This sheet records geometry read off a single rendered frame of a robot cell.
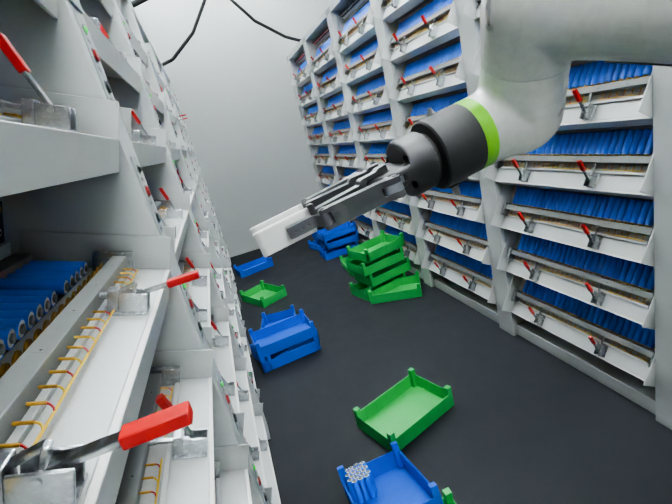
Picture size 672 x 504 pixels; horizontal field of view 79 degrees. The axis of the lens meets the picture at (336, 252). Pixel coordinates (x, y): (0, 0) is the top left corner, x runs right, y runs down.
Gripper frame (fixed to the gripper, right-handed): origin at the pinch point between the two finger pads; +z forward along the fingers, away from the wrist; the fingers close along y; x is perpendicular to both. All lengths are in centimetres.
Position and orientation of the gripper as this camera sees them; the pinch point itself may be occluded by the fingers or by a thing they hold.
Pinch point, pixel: (282, 230)
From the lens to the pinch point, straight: 49.6
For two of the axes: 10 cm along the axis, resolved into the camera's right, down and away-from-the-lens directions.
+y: -2.8, -2.3, 9.3
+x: -3.9, -8.6, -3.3
